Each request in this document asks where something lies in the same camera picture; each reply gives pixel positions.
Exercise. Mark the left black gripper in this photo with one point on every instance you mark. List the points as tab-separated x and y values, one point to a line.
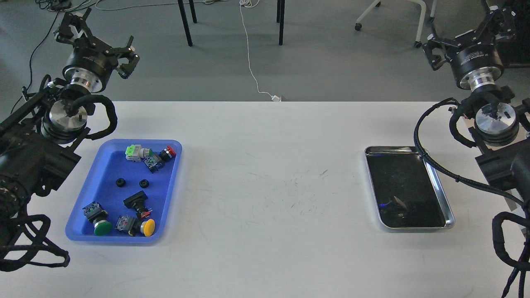
88	64

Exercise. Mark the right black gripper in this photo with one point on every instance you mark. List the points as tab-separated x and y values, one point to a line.
474	59

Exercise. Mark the yellow push button switch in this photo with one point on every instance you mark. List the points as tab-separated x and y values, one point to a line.
132	226

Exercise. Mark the silver metal tray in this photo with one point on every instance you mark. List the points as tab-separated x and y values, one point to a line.
407	191

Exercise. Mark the green white push button switch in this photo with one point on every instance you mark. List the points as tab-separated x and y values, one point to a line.
136	153

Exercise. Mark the red push button switch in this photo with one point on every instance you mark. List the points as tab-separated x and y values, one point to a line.
167	153

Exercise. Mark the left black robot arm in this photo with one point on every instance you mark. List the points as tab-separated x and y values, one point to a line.
38	140

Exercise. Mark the black table leg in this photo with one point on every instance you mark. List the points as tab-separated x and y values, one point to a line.
184	19
280	20

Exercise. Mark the green mushroom push button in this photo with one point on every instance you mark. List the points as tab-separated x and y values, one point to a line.
97	216

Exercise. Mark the white office chair base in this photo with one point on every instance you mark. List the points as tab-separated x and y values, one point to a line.
425	11

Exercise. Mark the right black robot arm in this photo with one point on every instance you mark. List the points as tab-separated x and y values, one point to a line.
487	120

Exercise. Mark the black table leg left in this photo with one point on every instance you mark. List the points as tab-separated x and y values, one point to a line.
184	19

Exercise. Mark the blue grey switch block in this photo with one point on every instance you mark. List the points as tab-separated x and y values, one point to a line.
154	163

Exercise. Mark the black table leg right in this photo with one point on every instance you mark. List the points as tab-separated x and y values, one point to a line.
280	20

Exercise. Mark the black equipment case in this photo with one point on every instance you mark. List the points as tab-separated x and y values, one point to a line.
517	53

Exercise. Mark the black square switch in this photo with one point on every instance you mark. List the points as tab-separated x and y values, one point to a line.
136	202

